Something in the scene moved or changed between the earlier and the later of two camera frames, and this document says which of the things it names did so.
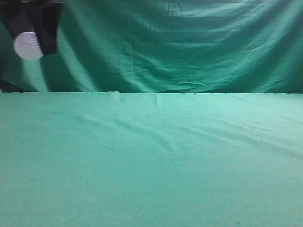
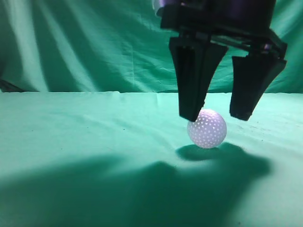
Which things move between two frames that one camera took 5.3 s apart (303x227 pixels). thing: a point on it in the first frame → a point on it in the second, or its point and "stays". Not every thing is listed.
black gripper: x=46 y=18 → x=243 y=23
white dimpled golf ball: x=26 y=46 → x=209 y=130
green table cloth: x=111 y=159 stays
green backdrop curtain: x=165 y=46 stays
